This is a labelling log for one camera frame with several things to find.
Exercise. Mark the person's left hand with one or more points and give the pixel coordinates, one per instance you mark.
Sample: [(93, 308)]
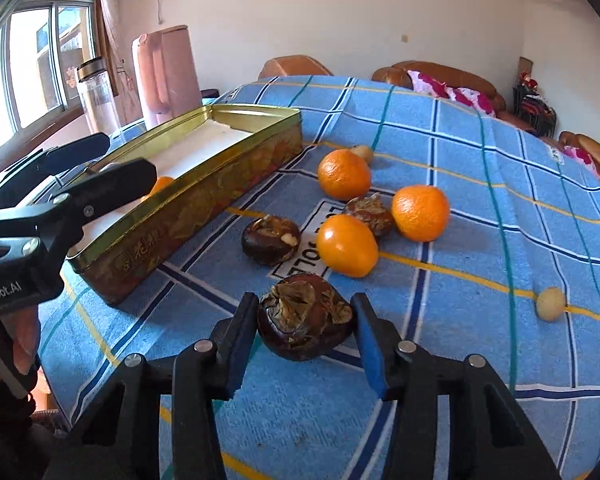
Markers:
[(22, 335)]

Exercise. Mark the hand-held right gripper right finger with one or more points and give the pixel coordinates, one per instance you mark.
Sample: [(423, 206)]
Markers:
[(372, 360)]

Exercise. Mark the brown leather sofa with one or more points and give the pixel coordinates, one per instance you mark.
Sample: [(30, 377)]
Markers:
[(460, 74)]

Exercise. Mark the window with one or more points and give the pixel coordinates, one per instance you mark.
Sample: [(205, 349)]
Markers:
[(30, 60)]

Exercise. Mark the brown leather armchair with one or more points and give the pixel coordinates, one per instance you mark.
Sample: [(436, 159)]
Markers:
[(292, 66), (597, 152)]

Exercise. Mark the white paper sheet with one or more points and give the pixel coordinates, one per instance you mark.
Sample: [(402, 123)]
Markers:
[(205, 145)]

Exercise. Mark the stacked dark chairs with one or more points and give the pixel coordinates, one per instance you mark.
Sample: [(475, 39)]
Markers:
[(532, 105)]

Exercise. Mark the pink floral pillow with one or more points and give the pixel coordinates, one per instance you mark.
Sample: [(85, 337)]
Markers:
[(577, 154), (430, 82), (472, 100)]

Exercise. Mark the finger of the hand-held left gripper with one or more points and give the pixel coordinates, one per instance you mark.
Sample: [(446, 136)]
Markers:
[(110, 185), (60, 160)]

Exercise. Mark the dark round stool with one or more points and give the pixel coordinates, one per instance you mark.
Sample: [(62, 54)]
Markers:
[(210, 93)]

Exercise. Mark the yellowish longan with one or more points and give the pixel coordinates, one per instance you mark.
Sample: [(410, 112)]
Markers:
[(362, 152), (551, 304)]

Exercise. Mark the pink electric kettle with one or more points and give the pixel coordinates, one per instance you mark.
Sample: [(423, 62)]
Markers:
[(172, 70)]

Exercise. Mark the gold patterned tin box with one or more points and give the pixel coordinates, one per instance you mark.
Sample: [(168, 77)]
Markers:
[(190, 210)]

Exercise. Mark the pink curtain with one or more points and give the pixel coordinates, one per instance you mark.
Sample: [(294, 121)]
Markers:
[(112, 10)]

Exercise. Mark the brown water chestnut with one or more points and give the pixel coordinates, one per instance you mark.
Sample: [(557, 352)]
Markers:
[(305, 317), (370, 214), (271, 240)]

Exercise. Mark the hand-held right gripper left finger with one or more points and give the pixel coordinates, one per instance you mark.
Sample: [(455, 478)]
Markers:
[(244, 355)]

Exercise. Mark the clear glass bottle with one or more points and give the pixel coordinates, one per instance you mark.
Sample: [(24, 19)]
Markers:
[(97, 105)]

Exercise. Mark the orange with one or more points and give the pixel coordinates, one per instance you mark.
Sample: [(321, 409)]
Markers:
[(421, 212), (161, 184), (347, 245), (344, 174)]

